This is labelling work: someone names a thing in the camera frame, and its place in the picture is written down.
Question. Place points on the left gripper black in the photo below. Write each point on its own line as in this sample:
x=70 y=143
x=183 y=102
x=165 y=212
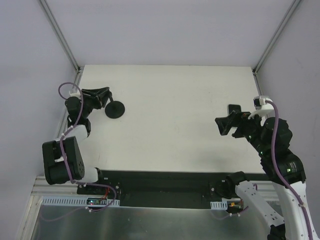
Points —
x=100 y=97

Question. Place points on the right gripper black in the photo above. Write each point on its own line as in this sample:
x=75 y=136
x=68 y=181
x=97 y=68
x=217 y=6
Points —
x=236 y=122

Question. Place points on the black smartphone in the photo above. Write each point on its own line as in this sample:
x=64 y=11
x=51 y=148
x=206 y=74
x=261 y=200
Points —
x=233 y=108

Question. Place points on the black phone stand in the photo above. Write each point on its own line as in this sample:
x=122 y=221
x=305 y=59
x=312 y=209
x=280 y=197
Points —
x=114 y=109

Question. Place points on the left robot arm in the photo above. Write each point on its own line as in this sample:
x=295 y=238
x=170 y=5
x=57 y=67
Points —
x=62 y=157

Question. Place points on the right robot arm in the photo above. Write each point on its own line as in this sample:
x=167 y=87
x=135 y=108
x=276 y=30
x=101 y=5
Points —
x=283 y=168

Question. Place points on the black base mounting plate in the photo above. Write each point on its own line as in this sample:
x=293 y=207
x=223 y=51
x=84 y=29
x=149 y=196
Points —
x=160 y=189

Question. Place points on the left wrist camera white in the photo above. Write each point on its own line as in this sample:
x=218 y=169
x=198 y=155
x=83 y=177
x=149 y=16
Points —
x=74 y=93

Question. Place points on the right white cable duct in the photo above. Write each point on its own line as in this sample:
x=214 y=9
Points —
x=219 y=205

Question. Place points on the white cable duct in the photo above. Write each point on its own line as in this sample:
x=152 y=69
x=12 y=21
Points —
x=68 y=201
x=219 y=205

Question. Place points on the left aluminium frame post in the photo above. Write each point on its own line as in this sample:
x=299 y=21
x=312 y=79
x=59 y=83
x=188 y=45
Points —
x=59 y=35

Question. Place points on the aluminium frame post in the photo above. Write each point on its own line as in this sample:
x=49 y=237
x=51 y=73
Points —
x=276 y=35
x=59 y=35

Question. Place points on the aluminium rail profile front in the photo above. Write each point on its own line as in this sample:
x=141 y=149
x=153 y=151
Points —
x=42 y=188

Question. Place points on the left white cable duct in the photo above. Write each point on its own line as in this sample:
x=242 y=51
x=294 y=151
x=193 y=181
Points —
x=68 y=201

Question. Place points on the right aluminium frame post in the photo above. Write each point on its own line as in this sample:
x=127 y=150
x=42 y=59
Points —
x=276 y=35

